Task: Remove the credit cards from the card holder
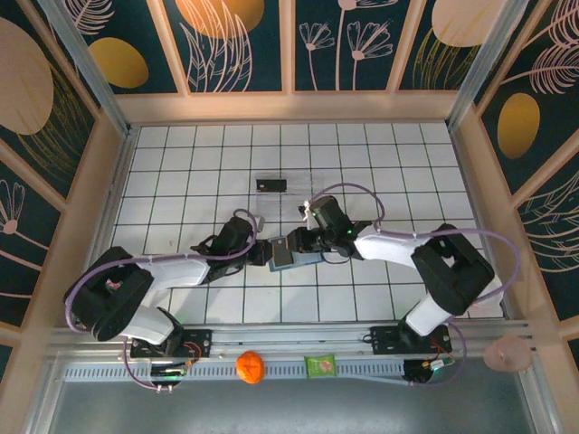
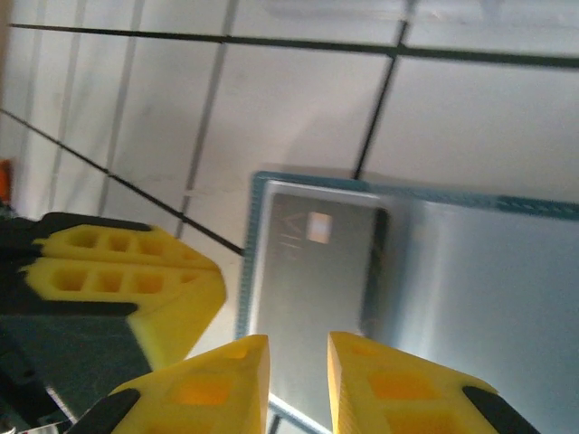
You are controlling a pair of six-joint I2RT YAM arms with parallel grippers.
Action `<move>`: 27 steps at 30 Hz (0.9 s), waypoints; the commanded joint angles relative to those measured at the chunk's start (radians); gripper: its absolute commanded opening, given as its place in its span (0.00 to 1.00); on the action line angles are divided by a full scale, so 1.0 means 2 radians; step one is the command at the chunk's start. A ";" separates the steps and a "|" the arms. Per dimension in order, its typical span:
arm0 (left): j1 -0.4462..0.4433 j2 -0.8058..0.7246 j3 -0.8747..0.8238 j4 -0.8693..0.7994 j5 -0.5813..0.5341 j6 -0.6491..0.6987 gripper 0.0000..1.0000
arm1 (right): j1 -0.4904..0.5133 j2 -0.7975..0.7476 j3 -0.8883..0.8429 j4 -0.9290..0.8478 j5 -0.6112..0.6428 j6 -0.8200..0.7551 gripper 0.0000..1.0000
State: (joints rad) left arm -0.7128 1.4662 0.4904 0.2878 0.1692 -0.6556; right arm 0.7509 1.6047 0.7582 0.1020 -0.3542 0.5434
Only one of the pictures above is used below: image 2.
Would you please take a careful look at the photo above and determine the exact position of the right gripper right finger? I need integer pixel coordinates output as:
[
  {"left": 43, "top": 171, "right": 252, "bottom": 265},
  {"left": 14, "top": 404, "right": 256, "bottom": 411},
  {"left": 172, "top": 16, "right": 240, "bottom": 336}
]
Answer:
[{"left": 328, "top": 331, "right": 542, "bottom": 434}]

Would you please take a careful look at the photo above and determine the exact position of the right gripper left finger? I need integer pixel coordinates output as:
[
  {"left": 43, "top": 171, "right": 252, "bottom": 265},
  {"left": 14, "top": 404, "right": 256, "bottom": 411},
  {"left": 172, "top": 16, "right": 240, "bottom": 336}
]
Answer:
[{"left": 76, "top": 334, "right": 271, "bottom": 434}]

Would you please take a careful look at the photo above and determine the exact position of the teal leather card holder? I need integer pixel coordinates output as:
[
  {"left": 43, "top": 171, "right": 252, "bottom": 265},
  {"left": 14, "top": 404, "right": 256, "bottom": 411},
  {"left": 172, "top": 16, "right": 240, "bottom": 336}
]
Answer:
[{"left": 234, "top": 170, "right": 579, "bottom": 434}]

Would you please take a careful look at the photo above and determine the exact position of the black VIP card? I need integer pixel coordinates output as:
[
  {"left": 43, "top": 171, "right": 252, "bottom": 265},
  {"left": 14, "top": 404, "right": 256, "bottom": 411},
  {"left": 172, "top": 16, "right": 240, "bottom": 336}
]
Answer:
[{"left": 248, "top": 192, "right": 391, "bottom": 363}]

